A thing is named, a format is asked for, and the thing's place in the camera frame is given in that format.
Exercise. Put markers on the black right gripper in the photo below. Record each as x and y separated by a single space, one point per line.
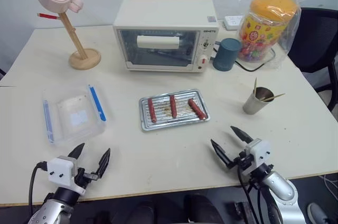
246 164

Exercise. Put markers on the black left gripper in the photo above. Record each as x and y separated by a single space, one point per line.
84 177

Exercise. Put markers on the wooden stick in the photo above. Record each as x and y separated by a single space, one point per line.
255 85
276 96

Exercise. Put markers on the clear container with blue clips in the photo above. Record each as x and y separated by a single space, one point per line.
75 118

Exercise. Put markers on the steel cup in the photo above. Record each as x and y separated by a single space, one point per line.
254 105

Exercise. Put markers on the metal baking tray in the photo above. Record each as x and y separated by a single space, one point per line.
163 122

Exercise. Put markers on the dark rounded shape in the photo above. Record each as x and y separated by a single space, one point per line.
202 210

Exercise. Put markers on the long red sausage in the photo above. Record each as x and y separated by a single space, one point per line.
152 110

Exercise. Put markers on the teal cylindrical cup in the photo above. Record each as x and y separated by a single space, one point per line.
225 53

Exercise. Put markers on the wooden stand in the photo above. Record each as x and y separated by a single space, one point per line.
85 59

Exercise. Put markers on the grey shoe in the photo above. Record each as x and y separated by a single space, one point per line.
318 213

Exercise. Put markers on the candy jar in plastic bag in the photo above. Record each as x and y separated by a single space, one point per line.
290 41

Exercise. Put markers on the white power strip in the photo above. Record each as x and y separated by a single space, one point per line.
232 22

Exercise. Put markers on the candy jar with orange lid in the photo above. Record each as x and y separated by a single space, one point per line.
266 23

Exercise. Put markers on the black office chair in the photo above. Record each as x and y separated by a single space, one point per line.
317 39

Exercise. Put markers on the cream toaster oven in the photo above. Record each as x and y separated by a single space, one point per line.
163 12

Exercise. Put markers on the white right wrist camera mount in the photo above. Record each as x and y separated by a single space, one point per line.
260 150

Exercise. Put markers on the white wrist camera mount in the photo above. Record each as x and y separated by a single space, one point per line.
61 169
260 150

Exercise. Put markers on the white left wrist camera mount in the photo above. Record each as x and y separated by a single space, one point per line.
61 169

